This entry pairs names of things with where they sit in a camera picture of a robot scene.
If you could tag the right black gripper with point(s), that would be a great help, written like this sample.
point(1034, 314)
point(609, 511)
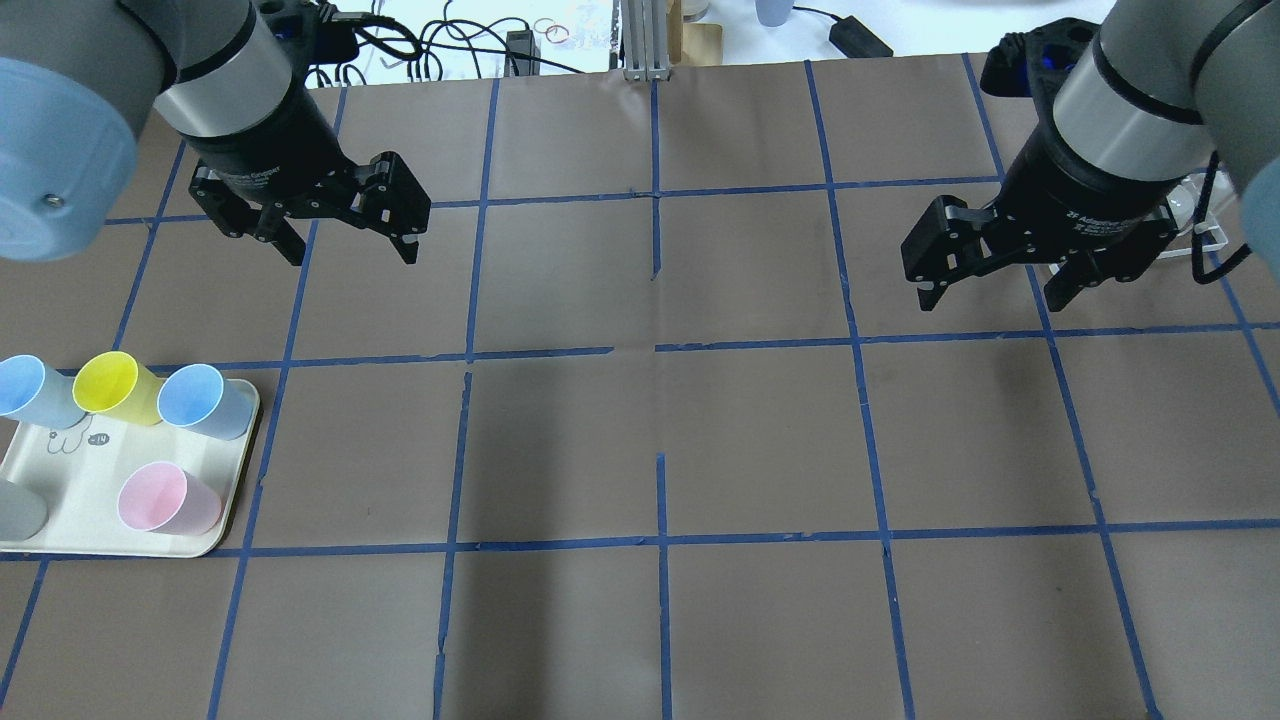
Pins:
point(1072, 189)

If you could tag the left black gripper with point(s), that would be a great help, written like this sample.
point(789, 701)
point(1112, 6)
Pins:
point(268, 142)

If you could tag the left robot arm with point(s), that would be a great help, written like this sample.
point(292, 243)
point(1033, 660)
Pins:
point(81, 78)

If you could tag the blue cup near pink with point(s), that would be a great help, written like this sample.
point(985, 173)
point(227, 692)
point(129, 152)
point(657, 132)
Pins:
point(200, 399)

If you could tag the yellow plastic cup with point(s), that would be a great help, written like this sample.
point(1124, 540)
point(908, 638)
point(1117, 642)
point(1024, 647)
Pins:
point(117, 385)

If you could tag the pink plastic cup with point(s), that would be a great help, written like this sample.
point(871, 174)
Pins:
point(162, 497)

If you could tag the blue cup tray end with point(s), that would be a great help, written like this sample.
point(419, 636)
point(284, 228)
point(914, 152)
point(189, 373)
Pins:
point(33, 392)

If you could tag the grey plastic cup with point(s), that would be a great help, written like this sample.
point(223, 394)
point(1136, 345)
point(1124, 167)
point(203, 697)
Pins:
point(24, 512)

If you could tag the black power adapter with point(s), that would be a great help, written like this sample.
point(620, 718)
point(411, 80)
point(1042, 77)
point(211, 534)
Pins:
point(856, 41)

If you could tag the cream plastic tray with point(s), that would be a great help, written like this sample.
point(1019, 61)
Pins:
point(79, 472)

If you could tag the wooden stand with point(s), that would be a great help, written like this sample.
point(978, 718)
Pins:
point(692, 42)

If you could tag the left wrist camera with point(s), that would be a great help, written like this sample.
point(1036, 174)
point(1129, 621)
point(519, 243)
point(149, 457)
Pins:
point(311, 32)

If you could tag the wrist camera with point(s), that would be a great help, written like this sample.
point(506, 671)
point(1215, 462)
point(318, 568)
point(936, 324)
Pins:
point(1021, 61)
point(311, 32)

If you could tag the white wire cup rack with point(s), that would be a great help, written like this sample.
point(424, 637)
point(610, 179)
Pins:
point(1183, 202)

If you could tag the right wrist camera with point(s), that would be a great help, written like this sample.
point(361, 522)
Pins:
point(1021, 61)

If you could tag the aluminium frame post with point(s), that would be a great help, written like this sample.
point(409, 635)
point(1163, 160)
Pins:
point(643, 40)

